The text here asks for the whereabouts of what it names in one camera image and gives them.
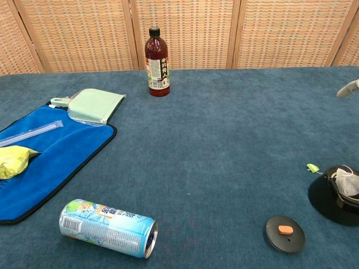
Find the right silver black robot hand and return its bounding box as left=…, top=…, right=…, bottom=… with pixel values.
left=336, top=79, right=359, bottom=98

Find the pyramid tea bag with string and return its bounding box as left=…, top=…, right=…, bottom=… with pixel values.
left=306, top=163, right=359, bottom=197

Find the black teapot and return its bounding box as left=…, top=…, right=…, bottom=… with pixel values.
left=307, top=165, right=359, bottom=227

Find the small black round lid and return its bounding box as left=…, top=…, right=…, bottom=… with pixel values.
left=265, top=215, right=306, bottom=254

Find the dark glass bottle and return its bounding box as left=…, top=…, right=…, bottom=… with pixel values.
left=144, top=26, right=171, bottom=98

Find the light blue dustpan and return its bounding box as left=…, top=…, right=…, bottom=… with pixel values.
left=49, top=88, right=127, bottom=126

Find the teal table carpet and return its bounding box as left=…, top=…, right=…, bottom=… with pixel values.
left=0, top=66, right=359, bottom=269

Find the woven wicker folding screen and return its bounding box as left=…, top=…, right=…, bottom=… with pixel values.
left=0, top=0, right=359, bottom=76

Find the light blue drink can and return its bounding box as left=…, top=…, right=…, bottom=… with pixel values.
left=58, top=198, right=159, bottom=259

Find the blue microfibre cloth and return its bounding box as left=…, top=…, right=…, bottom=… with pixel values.
left=0, top=104, right=117, bottom=225

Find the wrapped clear drinking straw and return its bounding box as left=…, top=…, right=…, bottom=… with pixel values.
left=0, top=120, right=64, bottom=148

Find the yellow-green snack packet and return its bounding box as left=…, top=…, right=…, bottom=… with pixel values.
left=0, top=145, right=42, bottom=180

